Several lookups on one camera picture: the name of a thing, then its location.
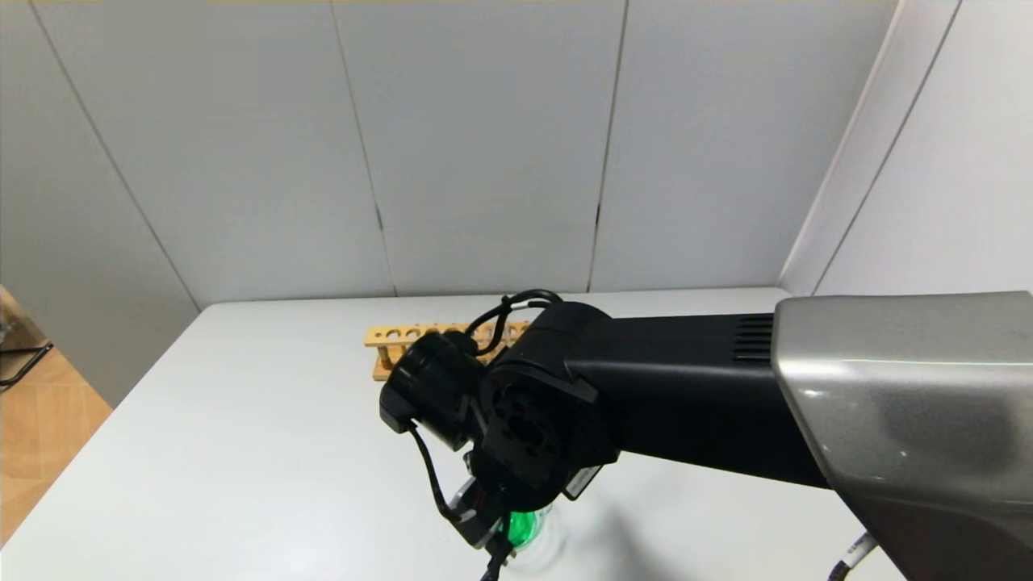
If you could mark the black metal chair frame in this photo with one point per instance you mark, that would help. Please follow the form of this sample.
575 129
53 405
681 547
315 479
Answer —
32 359

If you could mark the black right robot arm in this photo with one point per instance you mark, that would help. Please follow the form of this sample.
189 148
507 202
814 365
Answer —
726 387

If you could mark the clear glass beaker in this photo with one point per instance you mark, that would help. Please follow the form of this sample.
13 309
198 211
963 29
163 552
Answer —
526 528

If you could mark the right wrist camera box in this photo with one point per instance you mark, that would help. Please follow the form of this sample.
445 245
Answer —
474 512

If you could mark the wooden test tube rack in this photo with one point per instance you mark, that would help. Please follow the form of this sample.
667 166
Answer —
395 332

